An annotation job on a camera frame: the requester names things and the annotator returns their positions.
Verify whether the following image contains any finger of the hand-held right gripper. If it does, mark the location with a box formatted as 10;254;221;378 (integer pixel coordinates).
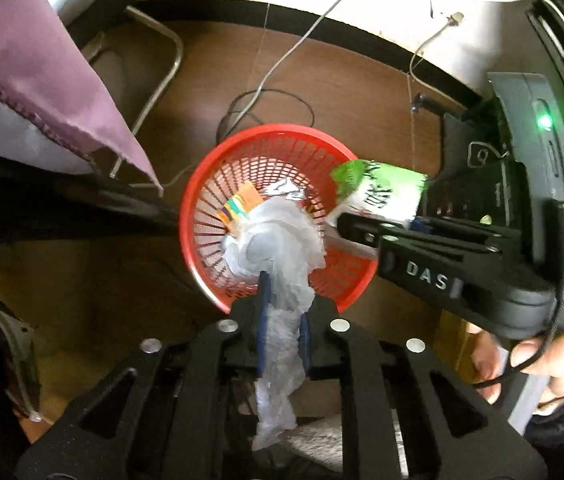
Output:
337;215;502;262
409;216;521;242

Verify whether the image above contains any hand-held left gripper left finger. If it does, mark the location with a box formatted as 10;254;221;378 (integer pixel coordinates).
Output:
14;271;273;480

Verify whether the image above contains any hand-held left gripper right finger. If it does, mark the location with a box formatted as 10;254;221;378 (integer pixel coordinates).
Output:
299;297;548;480

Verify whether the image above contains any green white milk carton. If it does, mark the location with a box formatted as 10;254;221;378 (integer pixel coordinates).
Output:
324;158;430;231

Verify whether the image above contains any clear plastic bag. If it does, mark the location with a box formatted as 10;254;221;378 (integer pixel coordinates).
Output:
219;195;329;452

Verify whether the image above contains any orange packet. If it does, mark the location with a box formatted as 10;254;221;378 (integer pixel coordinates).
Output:
217;182;263;233

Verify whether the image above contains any red plastic basket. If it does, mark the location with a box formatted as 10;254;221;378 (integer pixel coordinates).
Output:
178;122;380;315

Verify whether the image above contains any person's right hand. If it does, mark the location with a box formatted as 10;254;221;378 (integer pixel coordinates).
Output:
473;325;564;411

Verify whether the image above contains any black electronic box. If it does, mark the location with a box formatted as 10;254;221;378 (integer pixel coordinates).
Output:
412;92;529;227

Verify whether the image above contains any grey cloth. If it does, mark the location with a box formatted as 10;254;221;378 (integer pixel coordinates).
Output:
282;417;403;476

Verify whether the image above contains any purple tablecloth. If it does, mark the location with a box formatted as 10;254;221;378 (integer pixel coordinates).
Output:
0;0;165;196

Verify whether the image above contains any black gripper usb cable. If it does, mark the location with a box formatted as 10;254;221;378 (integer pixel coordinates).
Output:
472;200;564;392

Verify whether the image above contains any black floor cable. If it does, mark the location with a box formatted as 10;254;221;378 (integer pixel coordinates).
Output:
216;88;315;147

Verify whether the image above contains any white cable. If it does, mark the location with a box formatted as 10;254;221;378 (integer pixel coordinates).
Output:
227;0;377;133
408;0;555;92

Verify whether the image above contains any metal chair frame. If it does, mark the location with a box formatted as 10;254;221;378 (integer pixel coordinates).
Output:
109;5;185;179

